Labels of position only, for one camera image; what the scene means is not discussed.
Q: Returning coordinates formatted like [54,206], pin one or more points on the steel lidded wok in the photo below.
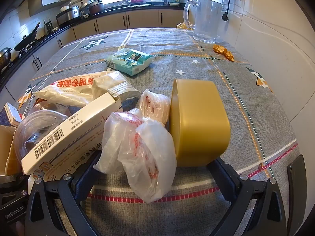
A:
[5,56]

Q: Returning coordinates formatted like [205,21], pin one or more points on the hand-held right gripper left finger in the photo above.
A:
[85,177]

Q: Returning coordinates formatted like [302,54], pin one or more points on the clear glass mug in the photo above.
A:
[206,19]

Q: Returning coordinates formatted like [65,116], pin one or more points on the gas stove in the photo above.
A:
[22,50]

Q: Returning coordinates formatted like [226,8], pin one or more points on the long white medicine box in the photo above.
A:
[73,132]

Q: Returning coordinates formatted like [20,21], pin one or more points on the orange medicine box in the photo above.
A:
[6,150]

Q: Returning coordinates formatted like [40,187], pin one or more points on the white red-lettered plastic package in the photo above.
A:
[71,88]

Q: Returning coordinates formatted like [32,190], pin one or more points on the clear plastic food container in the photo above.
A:
[32,125]

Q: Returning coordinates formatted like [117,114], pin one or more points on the brown cooking pot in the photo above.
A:
[97,7]

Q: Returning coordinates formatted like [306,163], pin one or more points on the silver black rice cooker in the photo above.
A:
[72,13]

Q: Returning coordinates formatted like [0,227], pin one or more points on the small white box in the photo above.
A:
[12,114]

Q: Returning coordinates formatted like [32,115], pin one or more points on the teal tissue pack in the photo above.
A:
[128,61]

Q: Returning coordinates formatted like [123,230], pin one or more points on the clear plastic bag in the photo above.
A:
[153,103]

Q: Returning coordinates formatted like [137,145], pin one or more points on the beige lower kitchen cabinets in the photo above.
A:
[142,19]

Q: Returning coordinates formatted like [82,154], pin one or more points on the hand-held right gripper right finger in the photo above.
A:
[222,177]

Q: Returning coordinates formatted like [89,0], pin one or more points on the orange peel pieces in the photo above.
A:
[222,50]

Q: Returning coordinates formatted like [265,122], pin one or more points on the yellow plastic bag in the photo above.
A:
[182,25]

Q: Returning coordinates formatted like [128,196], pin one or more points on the black wok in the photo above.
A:
[27,40]

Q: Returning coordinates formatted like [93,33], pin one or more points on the white red-print plastic bag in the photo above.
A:
[147,157]

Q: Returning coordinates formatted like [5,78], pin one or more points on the yellow plastic container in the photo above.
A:
[199,123]

